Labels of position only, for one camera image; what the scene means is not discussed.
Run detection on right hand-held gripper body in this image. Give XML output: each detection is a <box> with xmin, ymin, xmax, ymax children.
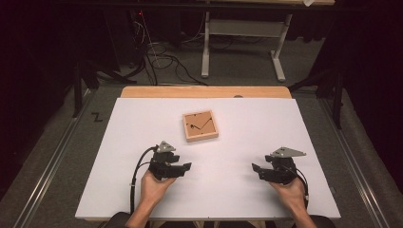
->
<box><xmin>268</xmin><ymin>146</ymin><xmax>308</xmax><ymax>186</ymax></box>

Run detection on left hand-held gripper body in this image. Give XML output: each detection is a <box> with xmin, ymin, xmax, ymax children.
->
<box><xmin>148</xmin><ymin>141</ymin><xmax>177</xmax><ymax>181</ymax></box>

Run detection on shallow wooden tray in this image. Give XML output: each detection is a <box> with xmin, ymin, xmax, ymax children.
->
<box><xmin>182</xmin><ymin>109</ymin><xmax>220</xmax><ymax>143</ymax></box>

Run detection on brown puzzle panel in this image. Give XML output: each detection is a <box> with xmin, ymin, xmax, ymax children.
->
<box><xmin>184</xmin><ymin>111</ymin><xmax>218</xmax><ymax>137</ymax></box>

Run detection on person's right hand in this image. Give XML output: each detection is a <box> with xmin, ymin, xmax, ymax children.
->
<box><xmin>269</xmin><ymin>176</ymin><xmax>307</xmax><ymax>210</ymax></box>

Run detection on person's left hand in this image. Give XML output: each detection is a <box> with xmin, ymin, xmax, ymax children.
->
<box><xmin>140</xmin><ymin>170</ymin><xmax>177</xmax><ymax>207</ymax></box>

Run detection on white sheet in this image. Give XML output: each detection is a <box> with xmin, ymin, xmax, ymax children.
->
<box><xmin>75</xmin><ymin>97</ymin><xmax>342</xmax><ymax>220</ymax></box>

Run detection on person's dark right sleeve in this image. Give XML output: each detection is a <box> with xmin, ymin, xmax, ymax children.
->
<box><xmin>308</xmin><ymin>215</ymin><xmax>337</xmax><ymax>228</ymax></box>

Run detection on person's dark sleeve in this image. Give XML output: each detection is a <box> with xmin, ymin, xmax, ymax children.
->
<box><xmin>308</xmin><ymin>215</ymin><xmax>337</xmax><ymax>228</ymax></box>
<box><xmin>104</xmin><ymin>211</ymin><xmax>133</xmax><ymax>228</ymax></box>

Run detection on person's dark left sleeve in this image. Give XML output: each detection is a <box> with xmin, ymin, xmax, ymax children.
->
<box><xmin>104</xmin><ymin>211</ymin><xmax>133</xmax><ymax>228</ymax></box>

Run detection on wooden table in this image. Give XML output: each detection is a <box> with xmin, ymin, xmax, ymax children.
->
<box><xmin>83</xmin><ymin>85</ymin><xmax>294</xmax><ymax>228</ymax></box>

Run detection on black metal stand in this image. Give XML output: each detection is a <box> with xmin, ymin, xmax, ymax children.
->
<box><xmin>287</xmin><ymin>68</ymin><xmax>346</xmax><ymax>130</ymax></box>
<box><xmin>71</xmin><ymin>59</ymin><xmax>138</xmax><ymax>119</ymax></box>

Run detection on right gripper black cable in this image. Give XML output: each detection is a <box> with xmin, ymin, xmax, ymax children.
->
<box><xmin>286</xmin><ymin>164</ymin><xmax>310</xmax><ymax>209</ymax></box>

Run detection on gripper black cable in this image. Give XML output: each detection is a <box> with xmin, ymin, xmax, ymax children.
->
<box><xmin>286</xmin><ymin>164</ymin><xmax>310</xmax><ymax>209</ymax></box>
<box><xmin>128</xmin><ymin>145</ymin><xmax>159</xmax><ymax>215</ymax></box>

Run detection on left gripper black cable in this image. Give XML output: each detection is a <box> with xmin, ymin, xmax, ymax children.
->
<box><xmin>128</xmin><ymin>145</ymin><xmax>159</xmax><ymax>215</ymax></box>

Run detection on metal floor rail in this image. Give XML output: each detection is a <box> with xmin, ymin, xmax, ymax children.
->
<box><xmin>317</xmin><ymin>97</ymin><xmax>392</xmax><ymax>228</ymax></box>
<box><xmin>12</xmin><ymin>89</ymin><xmax>97</xmax><ymax>228</ymax></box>

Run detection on black floor cables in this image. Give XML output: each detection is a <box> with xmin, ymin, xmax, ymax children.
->
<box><xmin>131</xmin><ymin>41</ymin><xmax>209</xmax><ymax>87</ymax></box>

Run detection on white desk frame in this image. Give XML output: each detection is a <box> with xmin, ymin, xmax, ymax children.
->
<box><xmin>201</xmin><ymin>10</ymin><xmax>295</xmax><ymax>83</ymax></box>

